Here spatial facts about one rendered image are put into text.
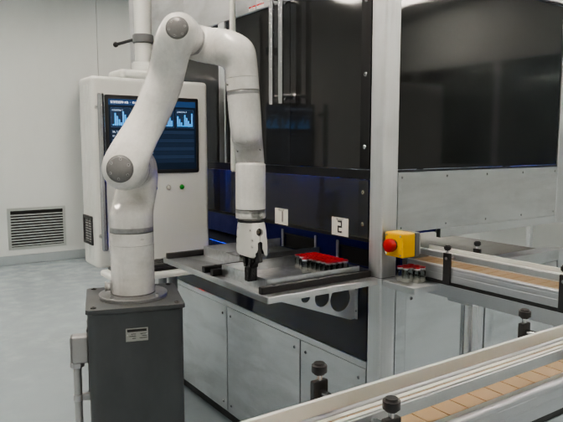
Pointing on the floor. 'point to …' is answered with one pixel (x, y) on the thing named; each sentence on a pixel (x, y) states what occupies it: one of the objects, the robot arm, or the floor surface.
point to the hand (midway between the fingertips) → (250, 274)
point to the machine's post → (383, 183)
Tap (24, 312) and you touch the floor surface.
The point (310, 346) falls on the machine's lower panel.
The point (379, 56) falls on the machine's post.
